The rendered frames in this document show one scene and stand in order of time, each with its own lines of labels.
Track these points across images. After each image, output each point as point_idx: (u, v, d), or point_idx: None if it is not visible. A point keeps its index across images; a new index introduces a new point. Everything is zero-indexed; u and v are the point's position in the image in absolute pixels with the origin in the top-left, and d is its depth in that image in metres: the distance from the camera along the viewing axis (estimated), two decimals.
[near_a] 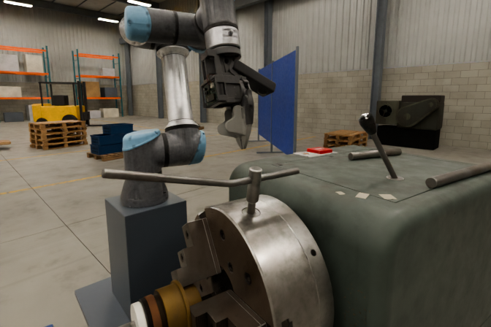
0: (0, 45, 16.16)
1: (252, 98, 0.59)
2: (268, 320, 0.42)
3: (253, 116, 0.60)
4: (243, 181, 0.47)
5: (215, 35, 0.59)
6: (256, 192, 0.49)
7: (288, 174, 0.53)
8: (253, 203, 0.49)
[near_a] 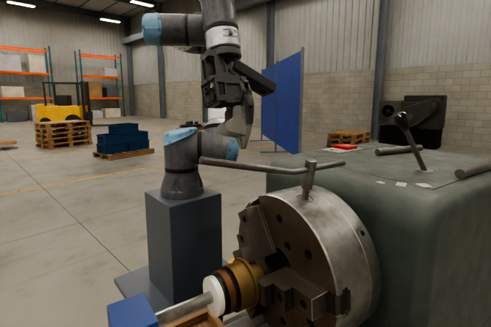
0: (3, 45, 16.23)
1: (252, 98, 0.59)
2: (330, 288, 0.48)
3: (253, 116, 0.60)
4: (302, 170, 0.54)
5: (215, 35, 0.59)
6: (311, 180, 0.56)
7: (336, 166, 0.59)
8: (308, 190, 0.56)
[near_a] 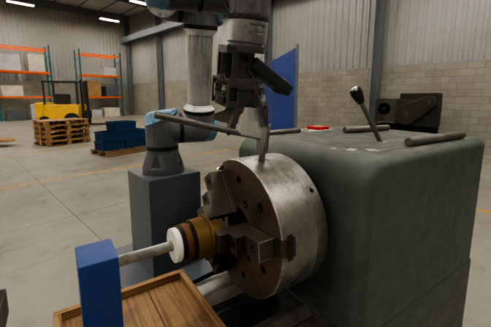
0: (2, 44, 16.29)
1: (265, 98, 0.55)
2: (276, 235, 0.54)
3: (267, 117, 0.55)
4: None
5: (240, 28, 0.51)
6: (265, 143, 0.61)
7: (291, 131, 0.65)
8: (264, 152, 0.62)
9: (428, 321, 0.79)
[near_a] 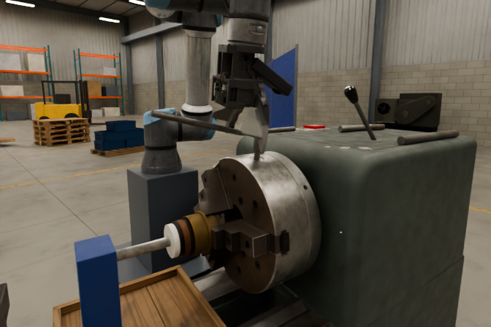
0: (2, 44, 16.30)
1: (266, 98, 0.55)
2: (270, 231, 0.56)
3: (268, 116, 0.55)
4: None
5: (240, 28, 0.51)
6: None
7: (286, 130, 0.66)
8: (259, 150, 0.63)
9: (421, 317, 0.81)
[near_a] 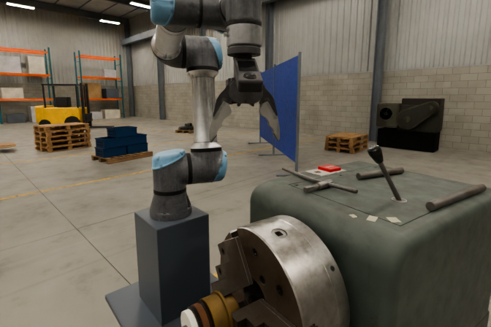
0: (2, 47, 16.26)
1: (221, 92, 0.59)
2: (298, 325, 0.51)
3: (214, 108, 0.60)
4: (320, 180, 0.87)
5: None
6: (321, 181, 0.84)
7: (347, 187, 0.80)
8: (316, 182, 0.83)
9: None
